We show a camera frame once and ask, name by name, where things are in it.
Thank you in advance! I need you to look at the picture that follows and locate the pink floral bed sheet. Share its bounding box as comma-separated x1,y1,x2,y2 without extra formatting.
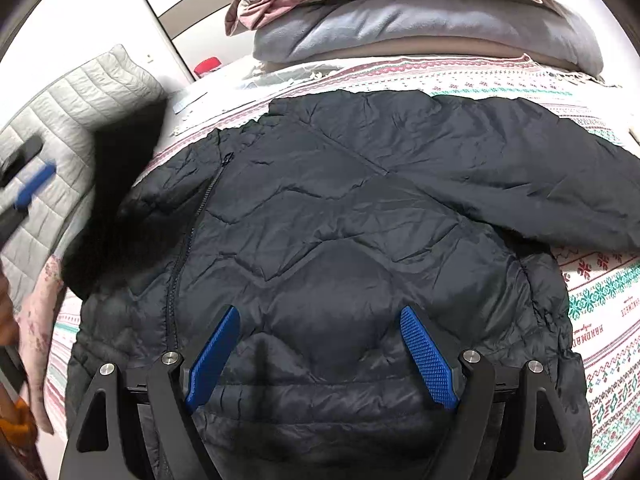
12,252,68,436

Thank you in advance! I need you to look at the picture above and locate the orange brown cloth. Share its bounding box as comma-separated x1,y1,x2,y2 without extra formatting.
0,260,38,466

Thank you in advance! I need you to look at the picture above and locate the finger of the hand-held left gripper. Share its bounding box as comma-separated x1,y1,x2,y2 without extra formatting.
0,135,44,187
0,160,57,242

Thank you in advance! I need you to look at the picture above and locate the white wardrobe door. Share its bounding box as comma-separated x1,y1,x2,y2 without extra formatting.
127,0,253,83

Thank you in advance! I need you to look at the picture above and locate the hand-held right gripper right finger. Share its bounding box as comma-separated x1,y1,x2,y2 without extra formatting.
400,305,586,480

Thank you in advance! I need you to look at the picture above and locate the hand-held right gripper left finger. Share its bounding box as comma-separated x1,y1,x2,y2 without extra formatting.
57,304,242,480

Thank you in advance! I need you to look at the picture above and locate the black quilted jacket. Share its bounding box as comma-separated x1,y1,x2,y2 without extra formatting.
0,44,640,480

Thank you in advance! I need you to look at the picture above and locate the patterned knit-print blanket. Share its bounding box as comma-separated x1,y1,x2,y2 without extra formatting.
47,52,640,480

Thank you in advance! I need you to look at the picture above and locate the grey-blue fleece blanket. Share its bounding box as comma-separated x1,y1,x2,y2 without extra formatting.
251,0,607,80

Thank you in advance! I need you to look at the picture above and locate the red container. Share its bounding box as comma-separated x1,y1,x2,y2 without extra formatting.
193,58,224,80

